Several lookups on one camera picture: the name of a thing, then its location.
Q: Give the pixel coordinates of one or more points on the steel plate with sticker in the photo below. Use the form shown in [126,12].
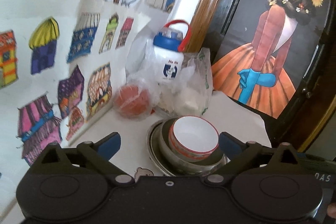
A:
[155,155]

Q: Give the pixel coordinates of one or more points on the red ball in plastic bag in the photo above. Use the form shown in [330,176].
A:
[132,101]

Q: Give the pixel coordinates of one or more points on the white printed table mat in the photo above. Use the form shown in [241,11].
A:
[89,183]

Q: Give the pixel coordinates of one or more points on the plastic bag with white block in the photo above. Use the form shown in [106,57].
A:
[171,91]

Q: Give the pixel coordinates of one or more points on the colourful houses drawing sheet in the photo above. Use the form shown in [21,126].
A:
[61,63]

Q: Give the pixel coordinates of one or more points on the white bottle blue lid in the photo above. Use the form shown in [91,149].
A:
[169,45]

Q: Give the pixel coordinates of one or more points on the person's right hand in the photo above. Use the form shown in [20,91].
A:
[331,210]

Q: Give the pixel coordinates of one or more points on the painting of girl orange dress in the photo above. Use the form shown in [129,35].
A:
[254,73]

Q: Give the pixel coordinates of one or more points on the deep steel bowl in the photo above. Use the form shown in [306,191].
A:
[182,164]

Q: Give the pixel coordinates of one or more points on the red-rimmed white bowl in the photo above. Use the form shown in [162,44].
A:
[187,154]
[195,133]

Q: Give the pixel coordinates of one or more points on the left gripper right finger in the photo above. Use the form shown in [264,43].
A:
[242,157]

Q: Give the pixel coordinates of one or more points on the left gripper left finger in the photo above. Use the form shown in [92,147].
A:
[96,157]

